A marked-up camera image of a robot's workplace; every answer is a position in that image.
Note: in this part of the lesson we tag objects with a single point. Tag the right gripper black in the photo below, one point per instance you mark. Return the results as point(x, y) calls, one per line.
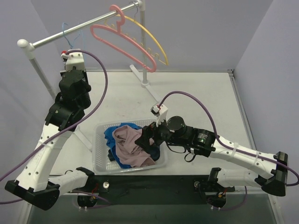
point(147, 134)

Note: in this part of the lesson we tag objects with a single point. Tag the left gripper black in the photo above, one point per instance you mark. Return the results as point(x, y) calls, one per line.
point(73, 76)

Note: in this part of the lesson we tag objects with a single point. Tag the royal blue tank top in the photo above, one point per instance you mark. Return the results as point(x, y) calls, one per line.
point(154, 150)

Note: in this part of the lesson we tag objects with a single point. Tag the mauve pink tank top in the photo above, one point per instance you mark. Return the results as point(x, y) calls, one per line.
point(127, 151)

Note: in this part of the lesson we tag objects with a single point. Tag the light blue wire hanger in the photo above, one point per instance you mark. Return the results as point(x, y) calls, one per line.
point(70, 38)

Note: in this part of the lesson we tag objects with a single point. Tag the dark navy tank top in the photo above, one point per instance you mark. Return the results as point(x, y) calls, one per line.
point(112, 154)

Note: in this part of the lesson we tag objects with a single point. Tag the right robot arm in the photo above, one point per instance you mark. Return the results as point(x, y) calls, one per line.
point(261, 170)

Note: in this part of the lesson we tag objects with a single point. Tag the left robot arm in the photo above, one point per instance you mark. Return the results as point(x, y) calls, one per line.
point(34, 184)

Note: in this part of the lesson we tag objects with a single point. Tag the white perforated plastic basket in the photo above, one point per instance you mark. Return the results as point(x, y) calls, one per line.
point(101, 163)

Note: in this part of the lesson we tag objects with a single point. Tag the white metal clothes rack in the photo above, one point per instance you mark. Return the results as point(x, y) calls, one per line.
point(29, 48)

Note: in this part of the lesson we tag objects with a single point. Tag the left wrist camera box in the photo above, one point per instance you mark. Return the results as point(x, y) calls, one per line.
point(73, 61)

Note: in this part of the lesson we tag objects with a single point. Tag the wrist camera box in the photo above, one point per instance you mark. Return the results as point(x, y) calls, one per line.
point(73, 61)
point(160, 111)

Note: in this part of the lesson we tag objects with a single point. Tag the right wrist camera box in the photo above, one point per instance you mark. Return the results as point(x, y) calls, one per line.
point(160, 111)

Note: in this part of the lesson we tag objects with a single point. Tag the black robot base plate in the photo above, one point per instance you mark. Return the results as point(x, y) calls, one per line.
point(157, 190)

